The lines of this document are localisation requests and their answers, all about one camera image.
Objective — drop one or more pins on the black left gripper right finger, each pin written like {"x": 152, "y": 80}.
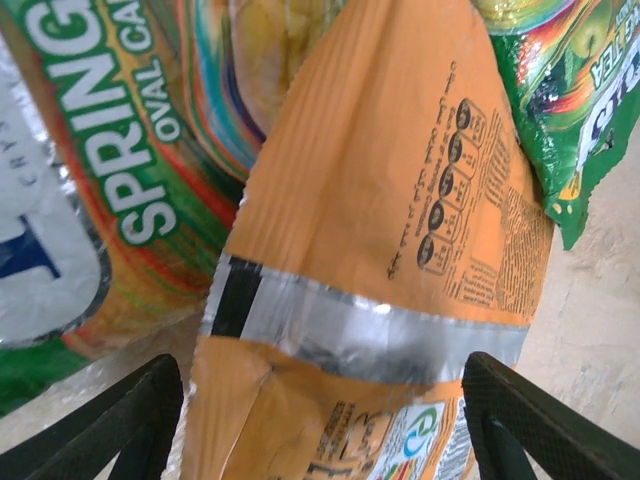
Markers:
{"x": 530, "y": 425}

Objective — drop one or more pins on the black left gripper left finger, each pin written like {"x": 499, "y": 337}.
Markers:
{"x": 100, "y": 435}

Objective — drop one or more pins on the Fox's spring tea candy bag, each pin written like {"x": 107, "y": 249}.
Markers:
{"x": 125, "y": 150}

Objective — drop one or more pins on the orange snack bag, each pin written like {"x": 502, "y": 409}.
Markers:
{"x": 375, "y": 175}

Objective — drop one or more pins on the small green tea candy bag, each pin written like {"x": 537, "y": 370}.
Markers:
{"x": 565, "y": 100}

